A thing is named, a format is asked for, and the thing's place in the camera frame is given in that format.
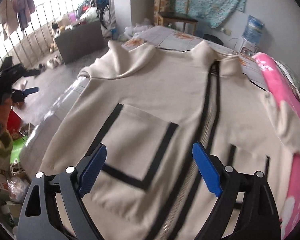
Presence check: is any metal balcony railing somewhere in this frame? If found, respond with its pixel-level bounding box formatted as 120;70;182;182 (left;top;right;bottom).
0;0;84;68

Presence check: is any grey patterned pillow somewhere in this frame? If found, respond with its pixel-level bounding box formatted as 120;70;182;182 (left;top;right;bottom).
275;60;300;99

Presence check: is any pink floral blanket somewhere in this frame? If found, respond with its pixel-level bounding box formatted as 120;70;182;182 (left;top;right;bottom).
253;53;300;239

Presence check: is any green bag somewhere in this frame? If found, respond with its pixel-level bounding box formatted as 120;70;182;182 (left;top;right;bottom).
10;136;28;164

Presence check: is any patterned cardboard box stack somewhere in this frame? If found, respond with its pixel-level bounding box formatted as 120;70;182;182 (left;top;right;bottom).
154;0;170;25

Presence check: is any beige zip jacket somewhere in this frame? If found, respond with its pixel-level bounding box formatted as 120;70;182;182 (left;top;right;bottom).
40;41;290;239

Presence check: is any blue water bottle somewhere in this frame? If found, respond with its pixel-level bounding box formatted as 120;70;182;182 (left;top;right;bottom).
242;15;264;45

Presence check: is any white water dispenser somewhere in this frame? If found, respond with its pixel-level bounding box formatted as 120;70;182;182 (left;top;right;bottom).
237;36;258;57

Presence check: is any dark grey cabinet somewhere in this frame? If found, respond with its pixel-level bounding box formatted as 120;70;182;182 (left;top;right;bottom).
55;21;106;64

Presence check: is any wooden chair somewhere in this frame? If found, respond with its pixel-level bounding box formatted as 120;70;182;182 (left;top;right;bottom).
158;0;198;35

